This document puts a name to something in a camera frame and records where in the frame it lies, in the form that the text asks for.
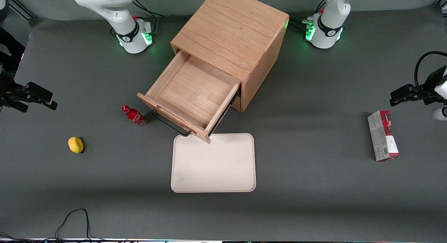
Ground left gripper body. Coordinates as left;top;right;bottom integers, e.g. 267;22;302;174
424;66;447;100

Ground wooden drawer with black handle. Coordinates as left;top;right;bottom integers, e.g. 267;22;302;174
229;95;242;112
137;49;242;145

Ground wooden drawer cabinet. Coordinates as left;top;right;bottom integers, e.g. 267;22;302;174
170;0;290;112

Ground red plaid carton box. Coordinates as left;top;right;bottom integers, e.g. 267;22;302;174
367;110;400;162

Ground yellow lemon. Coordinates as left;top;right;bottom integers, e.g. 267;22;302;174
68;137;84;154

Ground red cola bottle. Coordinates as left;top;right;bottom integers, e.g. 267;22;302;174
121;104;148;127

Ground beige plastic tray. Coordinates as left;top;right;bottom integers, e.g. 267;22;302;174
170;133;257;193

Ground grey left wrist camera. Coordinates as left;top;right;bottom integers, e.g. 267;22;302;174
432;106;447;121

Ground black left wrist camera cable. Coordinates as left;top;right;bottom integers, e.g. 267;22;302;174
414;51;447;94

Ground black aluminium frame rail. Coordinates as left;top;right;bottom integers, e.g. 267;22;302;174
7;0;36;22

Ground black arm base cable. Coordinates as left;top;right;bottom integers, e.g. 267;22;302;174
131;0;165;31
288;17;315;31

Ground thin black table cable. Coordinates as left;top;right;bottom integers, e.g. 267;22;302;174
0;208;128;243

